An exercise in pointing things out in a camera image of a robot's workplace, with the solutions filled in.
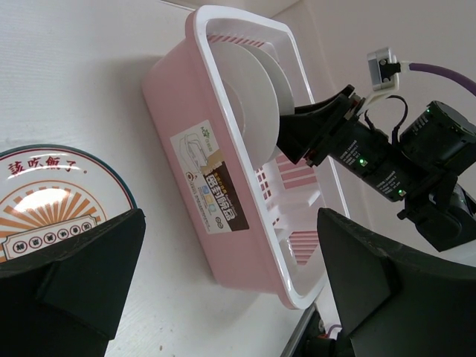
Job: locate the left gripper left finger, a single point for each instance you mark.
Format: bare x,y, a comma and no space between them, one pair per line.
67,299

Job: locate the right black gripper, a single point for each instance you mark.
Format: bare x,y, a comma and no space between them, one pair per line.
331,128

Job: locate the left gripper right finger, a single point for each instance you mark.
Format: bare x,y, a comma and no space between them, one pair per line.
394,300

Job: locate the plate with green red rim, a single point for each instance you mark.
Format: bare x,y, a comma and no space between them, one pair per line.
283,90

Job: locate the plate with cloud outline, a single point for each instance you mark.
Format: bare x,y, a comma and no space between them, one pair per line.
252,98

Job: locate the pink white dish rack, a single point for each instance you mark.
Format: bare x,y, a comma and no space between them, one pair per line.
257,227

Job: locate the orange sunburst plate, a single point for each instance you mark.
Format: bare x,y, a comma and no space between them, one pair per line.
50,193

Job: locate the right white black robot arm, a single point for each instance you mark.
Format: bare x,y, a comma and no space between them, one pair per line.
419,165

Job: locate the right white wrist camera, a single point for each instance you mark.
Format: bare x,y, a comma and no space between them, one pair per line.
384,69

